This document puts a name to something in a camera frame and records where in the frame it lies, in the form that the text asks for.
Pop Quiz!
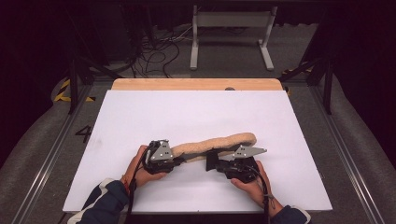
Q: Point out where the yellow black floor tape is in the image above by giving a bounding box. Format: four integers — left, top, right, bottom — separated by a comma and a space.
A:
281, 62, 313, 77
53, 78, 96, 103

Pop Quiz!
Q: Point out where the person's left hand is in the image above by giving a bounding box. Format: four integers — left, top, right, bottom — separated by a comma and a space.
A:
120, 145, 168, 189

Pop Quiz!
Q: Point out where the left hand-held gripper cable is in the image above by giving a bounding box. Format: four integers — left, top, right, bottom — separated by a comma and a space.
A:
125, 140, 157, 224

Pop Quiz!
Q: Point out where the bundle of floor cables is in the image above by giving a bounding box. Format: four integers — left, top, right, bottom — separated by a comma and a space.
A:
124, 26, 194, 78

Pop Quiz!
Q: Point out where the red bracelet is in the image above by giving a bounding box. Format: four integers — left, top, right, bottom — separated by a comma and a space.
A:
121, 175, 131, 196

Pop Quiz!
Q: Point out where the aluminium floor rail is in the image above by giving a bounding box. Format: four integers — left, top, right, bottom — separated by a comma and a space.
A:
10, 85, 94, 224
309, 85, 387, 224

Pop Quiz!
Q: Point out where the hand-held gripper cable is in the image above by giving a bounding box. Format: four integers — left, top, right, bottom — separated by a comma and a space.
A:
125, 140, 157, 224
244, 164, 271, 224

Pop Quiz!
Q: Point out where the white board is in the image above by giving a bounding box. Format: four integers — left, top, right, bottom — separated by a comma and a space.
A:
64, 90, 333, 215

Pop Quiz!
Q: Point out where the person's right hand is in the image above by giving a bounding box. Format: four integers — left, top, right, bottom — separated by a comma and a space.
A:
230, 161, 273, 208

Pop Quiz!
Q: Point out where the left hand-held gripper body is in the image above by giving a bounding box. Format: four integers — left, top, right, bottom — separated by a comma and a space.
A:
143, 139, 177, 175

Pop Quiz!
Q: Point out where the wooden table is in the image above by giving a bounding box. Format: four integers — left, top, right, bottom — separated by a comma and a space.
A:
111, 77, 284, 91

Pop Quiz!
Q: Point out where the right hand-held gripper cable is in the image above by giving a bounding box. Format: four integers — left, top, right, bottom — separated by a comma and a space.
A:
244, 164, 271, 224

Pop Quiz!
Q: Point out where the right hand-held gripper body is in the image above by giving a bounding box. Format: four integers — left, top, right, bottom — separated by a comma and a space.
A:
216, 145, 268, 184

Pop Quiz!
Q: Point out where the white metal stand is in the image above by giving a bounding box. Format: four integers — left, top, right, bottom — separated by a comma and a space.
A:
190, 4, 278, 72

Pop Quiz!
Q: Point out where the black metal stand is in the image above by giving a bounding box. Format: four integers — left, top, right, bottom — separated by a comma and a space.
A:
278, 55, 334, 116
64, 6, 123, 116

